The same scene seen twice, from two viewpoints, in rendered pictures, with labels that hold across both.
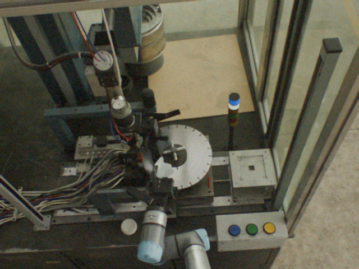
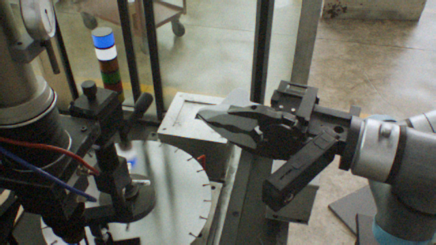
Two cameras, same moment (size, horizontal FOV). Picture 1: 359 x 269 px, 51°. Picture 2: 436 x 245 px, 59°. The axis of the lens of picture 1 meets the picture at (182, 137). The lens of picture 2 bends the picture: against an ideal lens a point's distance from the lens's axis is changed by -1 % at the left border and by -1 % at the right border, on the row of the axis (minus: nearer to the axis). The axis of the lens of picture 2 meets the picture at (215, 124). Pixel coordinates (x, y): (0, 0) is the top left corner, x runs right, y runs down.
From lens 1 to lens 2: 1.15 m
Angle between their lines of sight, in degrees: 52
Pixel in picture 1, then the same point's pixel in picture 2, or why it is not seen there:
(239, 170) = (198, 129)
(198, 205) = (218, 229)
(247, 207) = (242, 167)
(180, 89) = not seen: outside the picture
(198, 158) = (157, 162)
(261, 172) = not seen: hidden behind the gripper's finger
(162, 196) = (317, 116)
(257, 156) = (182, 105)
